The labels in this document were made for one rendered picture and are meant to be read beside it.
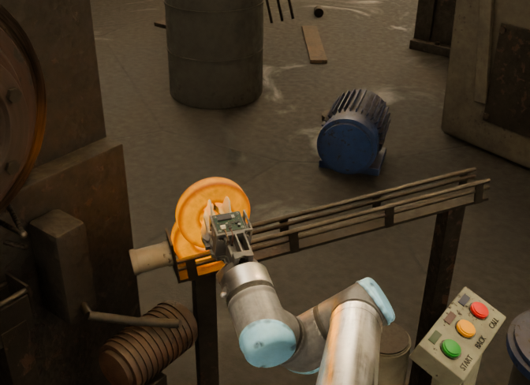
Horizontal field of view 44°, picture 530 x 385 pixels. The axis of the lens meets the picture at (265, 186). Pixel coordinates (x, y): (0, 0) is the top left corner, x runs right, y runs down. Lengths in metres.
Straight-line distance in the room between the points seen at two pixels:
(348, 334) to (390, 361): 0.50
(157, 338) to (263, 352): 0.46
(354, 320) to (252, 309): 0.18
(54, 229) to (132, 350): 0.32
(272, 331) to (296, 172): 2.19
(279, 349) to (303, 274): 1.44
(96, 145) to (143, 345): 0.47
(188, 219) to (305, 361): 0.37
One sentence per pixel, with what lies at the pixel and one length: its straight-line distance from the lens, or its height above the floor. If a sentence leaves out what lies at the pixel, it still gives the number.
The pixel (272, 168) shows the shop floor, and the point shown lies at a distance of 3.28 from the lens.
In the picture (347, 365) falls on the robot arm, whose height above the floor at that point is 0.89.
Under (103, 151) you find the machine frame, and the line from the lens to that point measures 1.55.
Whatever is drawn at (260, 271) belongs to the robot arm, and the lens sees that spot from 1.18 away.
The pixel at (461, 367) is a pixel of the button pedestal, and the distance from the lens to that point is 1.42.
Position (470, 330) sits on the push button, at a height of 0.61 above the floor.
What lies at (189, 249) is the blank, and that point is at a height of 0.69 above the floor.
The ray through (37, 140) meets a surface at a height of 1.01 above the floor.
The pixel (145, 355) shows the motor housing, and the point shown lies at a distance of 1.52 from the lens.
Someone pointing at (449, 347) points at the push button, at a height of 0.61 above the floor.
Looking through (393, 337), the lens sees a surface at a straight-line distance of 1.55.
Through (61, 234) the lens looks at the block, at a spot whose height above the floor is 0.80.
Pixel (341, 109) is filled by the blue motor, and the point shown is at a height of 0.31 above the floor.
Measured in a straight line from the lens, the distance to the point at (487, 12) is 3.40.
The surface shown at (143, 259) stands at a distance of 1.49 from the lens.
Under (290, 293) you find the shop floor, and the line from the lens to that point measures 2.47.
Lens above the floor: 1.55
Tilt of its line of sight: 30 degrees down
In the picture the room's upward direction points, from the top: 1 degrees clockwise
